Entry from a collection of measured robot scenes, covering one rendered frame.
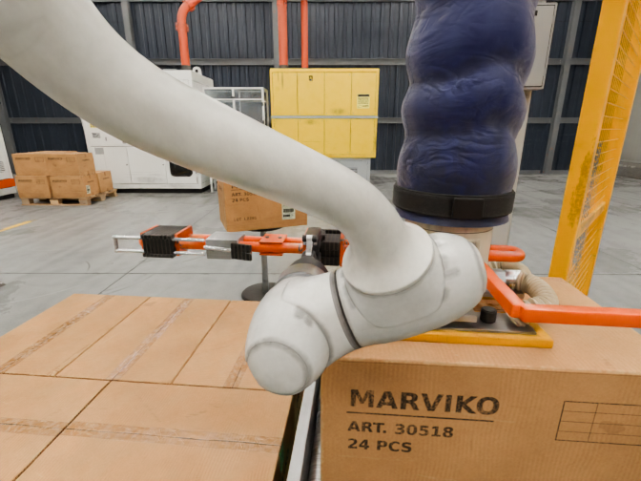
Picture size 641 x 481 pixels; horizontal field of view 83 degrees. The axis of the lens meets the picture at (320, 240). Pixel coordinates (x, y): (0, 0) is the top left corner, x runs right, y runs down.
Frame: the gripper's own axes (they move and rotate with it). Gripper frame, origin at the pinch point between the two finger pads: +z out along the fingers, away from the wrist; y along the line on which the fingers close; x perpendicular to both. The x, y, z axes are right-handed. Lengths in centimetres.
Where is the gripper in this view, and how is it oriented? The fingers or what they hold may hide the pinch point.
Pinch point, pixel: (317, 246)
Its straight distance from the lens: 77.9
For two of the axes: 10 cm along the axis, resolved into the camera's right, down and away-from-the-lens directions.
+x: 10.0, 0.2, -0.9
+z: 0.9, -3.1, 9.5
